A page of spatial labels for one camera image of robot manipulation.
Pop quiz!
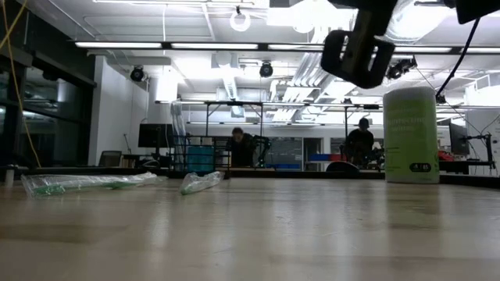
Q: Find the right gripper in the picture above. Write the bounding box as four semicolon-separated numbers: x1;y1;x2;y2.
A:
320;0;399;91

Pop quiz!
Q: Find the blue toothbrush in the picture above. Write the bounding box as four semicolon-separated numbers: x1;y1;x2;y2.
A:
169;100;180;173
176;101;188;173

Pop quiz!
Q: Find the green toothbrush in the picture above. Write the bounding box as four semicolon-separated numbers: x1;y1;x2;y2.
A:
179;170;226;196
20;171;159;198

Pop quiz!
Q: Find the black monitor on arm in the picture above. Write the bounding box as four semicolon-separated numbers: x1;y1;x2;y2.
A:
448;122;471;157

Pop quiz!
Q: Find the black ceiling spotlight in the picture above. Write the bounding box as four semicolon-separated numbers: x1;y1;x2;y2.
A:
130;65;147;84
259;61;275;79
384;57;419;81

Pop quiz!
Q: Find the long ceiling light strip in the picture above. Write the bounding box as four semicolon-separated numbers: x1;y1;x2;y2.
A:
170;42;260;51
394;45;453;54
73;41;163;50

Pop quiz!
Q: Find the person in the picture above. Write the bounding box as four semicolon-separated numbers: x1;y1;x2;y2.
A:
345;117;377;168
225;126;255;168

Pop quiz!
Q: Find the green disinfecting wipes canister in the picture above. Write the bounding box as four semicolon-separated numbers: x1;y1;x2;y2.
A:
382;86;441;185

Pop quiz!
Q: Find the black computer monitor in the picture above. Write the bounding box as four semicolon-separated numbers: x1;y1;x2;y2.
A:
137;123;180;150

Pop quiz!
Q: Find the dark chair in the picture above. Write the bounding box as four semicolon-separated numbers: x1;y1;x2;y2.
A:
98;150;123;169

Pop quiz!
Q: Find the white ring lamp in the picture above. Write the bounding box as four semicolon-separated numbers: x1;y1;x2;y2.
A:
229;9;252;33

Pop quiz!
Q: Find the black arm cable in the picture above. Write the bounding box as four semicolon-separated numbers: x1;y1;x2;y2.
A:
434;17;482;103

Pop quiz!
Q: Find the black wire caddy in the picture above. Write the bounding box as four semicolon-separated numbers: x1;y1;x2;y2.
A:
168;134;232;180

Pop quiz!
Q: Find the yellow extension cable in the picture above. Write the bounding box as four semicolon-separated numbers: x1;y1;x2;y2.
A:
0;0;42;169

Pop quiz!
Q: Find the small grey post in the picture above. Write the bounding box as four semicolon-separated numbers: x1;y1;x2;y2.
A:
4;163;16;187

